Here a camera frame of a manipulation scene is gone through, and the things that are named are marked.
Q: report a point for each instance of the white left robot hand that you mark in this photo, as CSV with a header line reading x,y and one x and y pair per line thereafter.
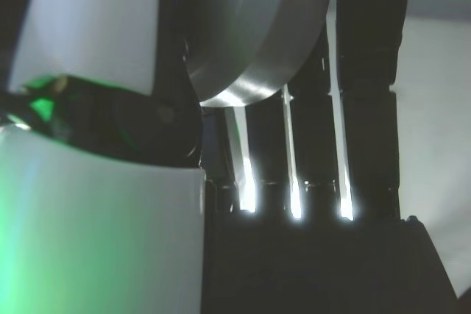
x,y
294,262

